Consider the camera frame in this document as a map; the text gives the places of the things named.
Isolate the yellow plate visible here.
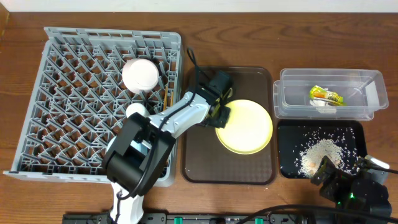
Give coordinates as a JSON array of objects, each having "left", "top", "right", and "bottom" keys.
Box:
[{"left": 215, "top": 100, "right": 273, "bottom": 155}]

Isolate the pile of rice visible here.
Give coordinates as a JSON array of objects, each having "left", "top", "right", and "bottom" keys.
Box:
[{"left": 290, "top": 126, "right": 358, "bottom": 178}]

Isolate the white bowl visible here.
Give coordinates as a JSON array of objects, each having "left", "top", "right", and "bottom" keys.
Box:
[{"left": 122, "top": 58, "right": 159, "bottom": 94}]

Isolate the white cup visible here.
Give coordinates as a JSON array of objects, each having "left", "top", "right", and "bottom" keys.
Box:
[{"left": 126, "top": 103, "right": 150, "bottom": 118}]

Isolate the light blue small plate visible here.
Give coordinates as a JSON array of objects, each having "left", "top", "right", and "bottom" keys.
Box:
[{"left": 106, "top": 137, "right": 149, "bottom": 156}]

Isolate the white tissue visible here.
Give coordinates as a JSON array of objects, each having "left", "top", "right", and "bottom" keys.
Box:
[{"left": 309, "top": 100, "right": 337, "bottom": 114}]

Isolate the green orange snack wrapper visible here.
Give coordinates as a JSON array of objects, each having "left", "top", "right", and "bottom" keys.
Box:
[{"left": 308, "top": 85, "right": 345, "bottom": 106}]

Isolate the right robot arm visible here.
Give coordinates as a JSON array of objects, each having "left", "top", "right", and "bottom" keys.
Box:
[{"left": 311, "top": 155, "right": 392, "bottom": 217}]

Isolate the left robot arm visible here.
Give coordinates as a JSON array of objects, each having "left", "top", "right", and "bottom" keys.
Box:
[{"left": 101, "top": 71, "right": 233, "bottom": 223}]

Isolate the black waste tray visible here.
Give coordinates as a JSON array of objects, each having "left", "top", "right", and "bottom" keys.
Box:
[{"left": 277, "top": 119, "right": 368, "bottom": 179}]

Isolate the brown serving tray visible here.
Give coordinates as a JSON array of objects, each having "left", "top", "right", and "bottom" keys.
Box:
[{"left": 182, "top": 67, "right": 276, "bottom": 185}]

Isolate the clear plastic bin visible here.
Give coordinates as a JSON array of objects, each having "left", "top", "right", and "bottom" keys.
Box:
[{"left": 273, "top": 68, "right": 389, "bottom": 121}]

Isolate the grey plastic dish rack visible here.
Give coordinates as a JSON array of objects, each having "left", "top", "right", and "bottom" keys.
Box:
[{"left": 6, "top": 27, "right": 183, "bottom": 184}]

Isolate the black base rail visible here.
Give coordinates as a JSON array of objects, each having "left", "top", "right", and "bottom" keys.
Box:
[{"left": 62, "top": 213, "right": 313, "bottom": 224}]

